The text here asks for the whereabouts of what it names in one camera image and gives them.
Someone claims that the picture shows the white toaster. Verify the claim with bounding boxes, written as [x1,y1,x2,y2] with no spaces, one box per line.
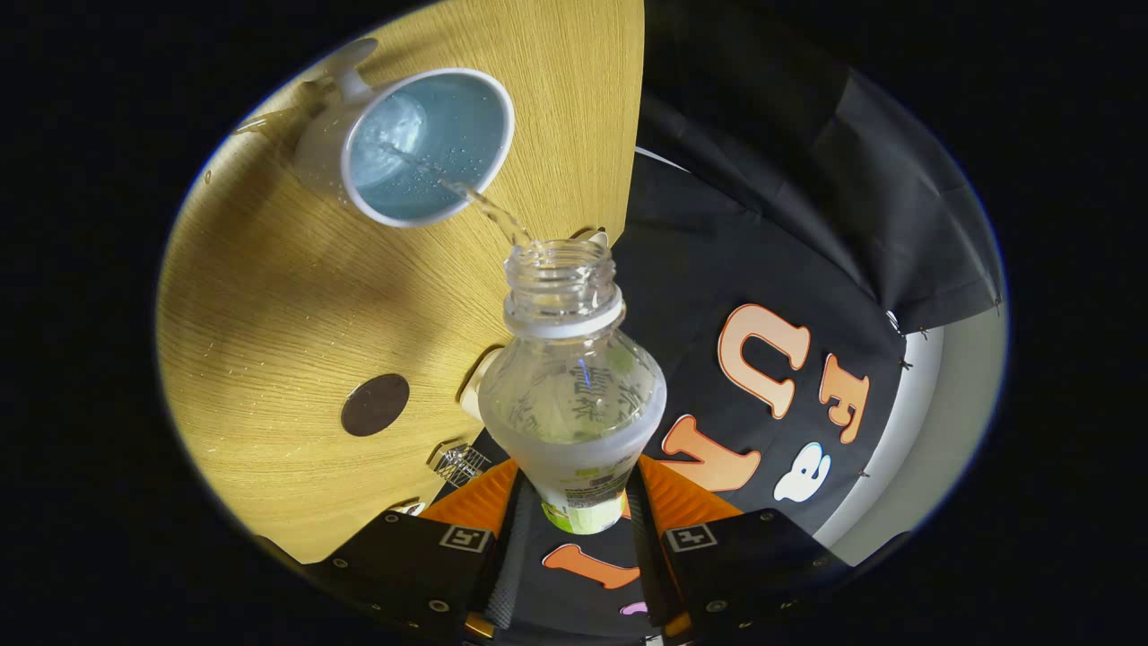
[457,345,503,423]

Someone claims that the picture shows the metal wire utensil holder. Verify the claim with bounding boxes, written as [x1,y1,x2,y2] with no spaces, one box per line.
[433,441,492,488]

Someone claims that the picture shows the white cup with knob handle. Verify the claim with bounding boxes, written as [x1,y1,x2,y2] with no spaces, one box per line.
[294,38,517,228]

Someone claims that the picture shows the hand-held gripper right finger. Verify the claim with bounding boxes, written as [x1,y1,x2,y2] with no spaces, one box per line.
[632,453,853,642]

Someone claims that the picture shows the wooden table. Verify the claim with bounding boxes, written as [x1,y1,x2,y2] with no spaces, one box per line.
[154,0,647,566]

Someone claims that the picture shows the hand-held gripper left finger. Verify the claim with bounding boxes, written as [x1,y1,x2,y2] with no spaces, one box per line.
[309,458,523,642]

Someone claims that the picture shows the clear plastic juice bottle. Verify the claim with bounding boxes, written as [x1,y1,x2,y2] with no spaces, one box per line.
[477,238,668,536]

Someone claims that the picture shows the dark round coaster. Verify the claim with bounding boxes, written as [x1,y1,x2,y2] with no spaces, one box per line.
[341,373,411,438]

